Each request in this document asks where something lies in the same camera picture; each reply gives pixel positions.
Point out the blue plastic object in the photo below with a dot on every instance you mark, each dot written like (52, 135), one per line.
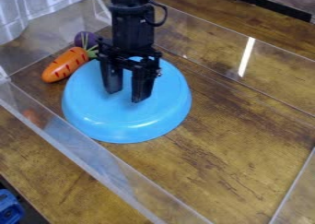
(11, 208)

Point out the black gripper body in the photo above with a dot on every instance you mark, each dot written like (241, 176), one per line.
(128, 50)

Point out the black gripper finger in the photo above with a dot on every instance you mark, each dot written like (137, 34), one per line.
(112, 76)
(143, 78)

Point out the blue upside-down bowl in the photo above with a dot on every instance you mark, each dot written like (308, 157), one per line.
(109, 117)

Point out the clear acrylic enclosure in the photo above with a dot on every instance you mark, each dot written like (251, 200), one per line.
(216, 150)

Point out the white checkered curtain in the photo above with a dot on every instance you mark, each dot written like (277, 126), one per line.
(17, 12)

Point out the purple toy eggplant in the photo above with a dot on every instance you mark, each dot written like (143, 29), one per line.
(85, 39)

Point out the orange toy carrot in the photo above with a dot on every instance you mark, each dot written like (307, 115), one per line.
(67, 63)

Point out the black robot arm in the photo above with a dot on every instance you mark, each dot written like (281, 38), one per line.
(128, 51)

